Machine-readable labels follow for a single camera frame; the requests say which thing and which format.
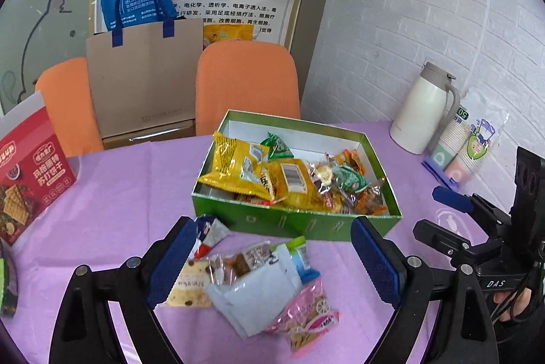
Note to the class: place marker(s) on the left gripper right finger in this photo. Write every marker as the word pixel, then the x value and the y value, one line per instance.
pixel 462 331

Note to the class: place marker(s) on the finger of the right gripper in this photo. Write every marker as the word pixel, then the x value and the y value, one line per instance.
pixel 442 240
pixel 452 199

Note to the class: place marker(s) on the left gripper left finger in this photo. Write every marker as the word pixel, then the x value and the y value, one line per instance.
pixel 84 330

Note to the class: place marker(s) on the cookie cracker packet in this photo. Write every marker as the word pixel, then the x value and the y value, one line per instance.
pixel 189 290

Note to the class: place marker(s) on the green snack packet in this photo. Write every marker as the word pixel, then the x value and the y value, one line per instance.
pixel 348 180
pixel 277 149

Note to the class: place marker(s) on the small orange snack packet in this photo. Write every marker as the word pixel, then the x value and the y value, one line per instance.
pixel 348 158

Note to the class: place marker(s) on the brown clear snack packet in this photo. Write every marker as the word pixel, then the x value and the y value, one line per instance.
pixel 322 175

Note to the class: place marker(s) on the pink seed snack bag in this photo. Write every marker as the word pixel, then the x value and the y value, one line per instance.
pixel 306 318

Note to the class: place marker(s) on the blue snack packet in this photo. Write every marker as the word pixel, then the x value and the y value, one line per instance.
pixel 298 253

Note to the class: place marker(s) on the red white blue packet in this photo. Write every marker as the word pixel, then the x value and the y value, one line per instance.
pixel 210 232

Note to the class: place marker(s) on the white foil snack bag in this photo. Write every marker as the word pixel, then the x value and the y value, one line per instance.
pixel 253 302

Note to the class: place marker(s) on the yellow snack bag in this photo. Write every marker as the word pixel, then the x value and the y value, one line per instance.
pixel 239 167
pixel 292 186

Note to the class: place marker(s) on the red orange snack bag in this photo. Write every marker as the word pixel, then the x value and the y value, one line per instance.
pixel 337 203

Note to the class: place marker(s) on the person's right hand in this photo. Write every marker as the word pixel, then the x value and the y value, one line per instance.
pixel 509 305

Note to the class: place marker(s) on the paper cup pack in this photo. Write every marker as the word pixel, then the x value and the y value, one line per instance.
pixel 466 141

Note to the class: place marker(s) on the white thermos jug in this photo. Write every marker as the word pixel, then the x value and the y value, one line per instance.
pixel 429 106

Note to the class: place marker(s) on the red cracker box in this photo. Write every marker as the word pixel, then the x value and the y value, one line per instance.
pixel 34 169

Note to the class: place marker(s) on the green gift box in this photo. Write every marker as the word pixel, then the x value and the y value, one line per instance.
pixel 311 143

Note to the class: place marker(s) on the right orange chair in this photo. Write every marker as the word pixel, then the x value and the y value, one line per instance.
pixel 247 76

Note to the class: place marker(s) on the orange chair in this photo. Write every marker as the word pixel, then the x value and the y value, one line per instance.
pixel 67 96
pixel 247 76

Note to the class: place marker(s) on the left orange chair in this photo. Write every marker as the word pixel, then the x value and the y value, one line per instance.
pixel 67 96

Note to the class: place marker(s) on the brown cardboard sheet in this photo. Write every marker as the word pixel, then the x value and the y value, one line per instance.
pixel 144 76

